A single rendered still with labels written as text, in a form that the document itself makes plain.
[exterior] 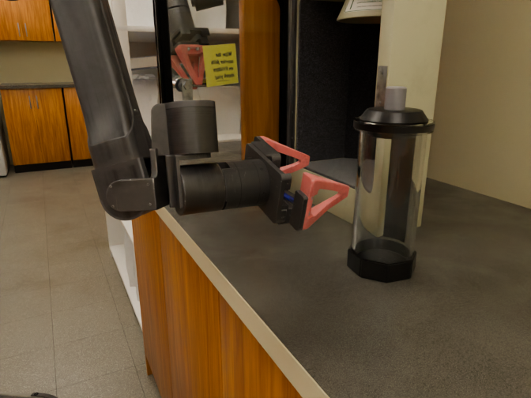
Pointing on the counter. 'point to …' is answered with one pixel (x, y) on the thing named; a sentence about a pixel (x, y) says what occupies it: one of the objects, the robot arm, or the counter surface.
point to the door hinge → (291, 76)
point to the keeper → (381, 85)
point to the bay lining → (333, 80)
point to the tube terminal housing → (398, 74)
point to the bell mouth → (361, 12)
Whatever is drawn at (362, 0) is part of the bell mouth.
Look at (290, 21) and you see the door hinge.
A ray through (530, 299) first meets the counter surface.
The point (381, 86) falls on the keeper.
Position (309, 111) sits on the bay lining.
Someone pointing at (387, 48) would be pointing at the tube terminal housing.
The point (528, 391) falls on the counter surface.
